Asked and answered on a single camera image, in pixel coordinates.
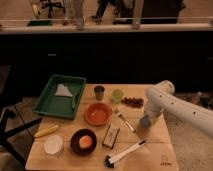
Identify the blue sponge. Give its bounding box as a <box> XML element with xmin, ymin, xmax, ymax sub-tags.
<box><xmin>139</xmin><ymin>116</ymin><xmax>151</xmax><ymax>129</ymax></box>

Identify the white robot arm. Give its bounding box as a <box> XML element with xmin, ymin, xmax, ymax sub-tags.
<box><xmin>139</xmin><ymin>80</ymin><xmax>213</xmax><ymax>138</ymax></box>

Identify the red bowl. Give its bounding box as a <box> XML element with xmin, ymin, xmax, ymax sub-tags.
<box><xmin>84</xmin><ymin>102</ymin><xmax>112</xmax><ymax>126</ymax></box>

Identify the dark bowl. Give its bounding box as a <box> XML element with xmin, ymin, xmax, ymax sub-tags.
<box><xmin>70</xmin><ymin>129</ymin><xmax>97</xmax><ymax>156</ymax></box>

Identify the bunch of red grapes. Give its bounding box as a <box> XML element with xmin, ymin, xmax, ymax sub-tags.
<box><xmin>122</xmin><ymin>97</ymin><xmax>144</xmax><ymax>108</ymax></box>

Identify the silver fork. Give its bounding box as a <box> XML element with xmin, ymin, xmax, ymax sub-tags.
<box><xmin>115</xmin><ymin>109</ymin><xmax>136</xmax><ymax>133</ymax></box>

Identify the green plastic cup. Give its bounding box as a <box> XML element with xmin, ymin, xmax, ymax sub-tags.
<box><xmin>112</xmin><ymin>89</ymin><xmax>123</xmax><ymax>104</ymax></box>

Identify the small brown box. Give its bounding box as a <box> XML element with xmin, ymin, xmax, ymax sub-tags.
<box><xmin>102</xmin><ymin>124</ymin><xmax>120</xmax><ymax>149</ymax></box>

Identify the metal cup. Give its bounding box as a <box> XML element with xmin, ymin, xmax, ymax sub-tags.
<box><xmin>94</xmin><ymin>86</ymin><xmax>105</xmax><ymax>101</ymax></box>

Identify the white dish brush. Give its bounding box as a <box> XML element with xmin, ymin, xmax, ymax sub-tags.
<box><xmin>104</xmin><ymin>140</ymin><xmax>146</xmax><ymax>168</ymax></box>

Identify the orange fruit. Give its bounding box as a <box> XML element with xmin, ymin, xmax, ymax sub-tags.
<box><xmin>79</xmin><ymin>135</ymin><xmax>92</xmax><ymax>149</ymax></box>

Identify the green plastic tray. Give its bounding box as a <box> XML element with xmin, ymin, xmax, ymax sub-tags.
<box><xmin>33</xmin><ymin>75</ymin><xmax>86</xmax><ymax>120</ymax></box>

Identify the white cloth in tray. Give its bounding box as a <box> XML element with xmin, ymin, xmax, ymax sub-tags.
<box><xmin>55</xmin><ymin>84</ymin><xmax>72</xmax><ymax>97</ymax></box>

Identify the white lidded container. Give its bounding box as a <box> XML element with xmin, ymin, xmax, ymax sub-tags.
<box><xmin>44</xmin><ymin>135</ymin><xmax>64</xmax><ymax>155</ymax></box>

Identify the black chair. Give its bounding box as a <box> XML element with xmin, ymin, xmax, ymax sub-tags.
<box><xmin>0</xmin><ymin>64</ymin><xmax>43</xmax><ymax>166</ymax></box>

